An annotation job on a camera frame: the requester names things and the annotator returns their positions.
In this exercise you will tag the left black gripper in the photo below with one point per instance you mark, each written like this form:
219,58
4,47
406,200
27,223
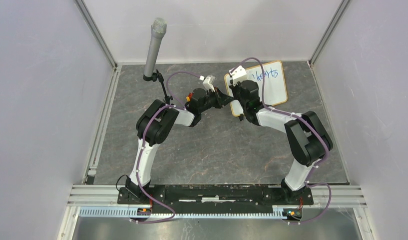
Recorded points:
221,99

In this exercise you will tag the white whiteboard with wooden frame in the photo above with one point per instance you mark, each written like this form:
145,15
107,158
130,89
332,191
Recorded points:
271,82

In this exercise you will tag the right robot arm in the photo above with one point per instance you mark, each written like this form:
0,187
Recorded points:
307,137

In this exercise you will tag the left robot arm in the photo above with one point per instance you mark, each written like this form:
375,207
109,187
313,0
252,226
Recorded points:
153,129

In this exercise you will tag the black microphone tripod stand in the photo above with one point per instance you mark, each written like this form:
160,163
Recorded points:
158,77

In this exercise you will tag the grey microphone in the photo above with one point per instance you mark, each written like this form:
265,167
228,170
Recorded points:
158,31

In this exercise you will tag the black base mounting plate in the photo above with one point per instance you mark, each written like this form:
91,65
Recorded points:
216,199

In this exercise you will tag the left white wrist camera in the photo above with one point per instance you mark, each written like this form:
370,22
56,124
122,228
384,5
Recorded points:
207,82

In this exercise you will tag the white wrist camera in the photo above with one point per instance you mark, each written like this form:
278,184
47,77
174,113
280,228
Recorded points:
237,75
207,82

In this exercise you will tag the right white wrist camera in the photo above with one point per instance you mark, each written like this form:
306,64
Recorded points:
237,75

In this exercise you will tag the aluminium frame rail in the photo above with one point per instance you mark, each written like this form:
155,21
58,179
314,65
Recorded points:
343,196

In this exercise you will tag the slotted cable duct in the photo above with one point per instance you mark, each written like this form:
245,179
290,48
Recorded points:
139,214

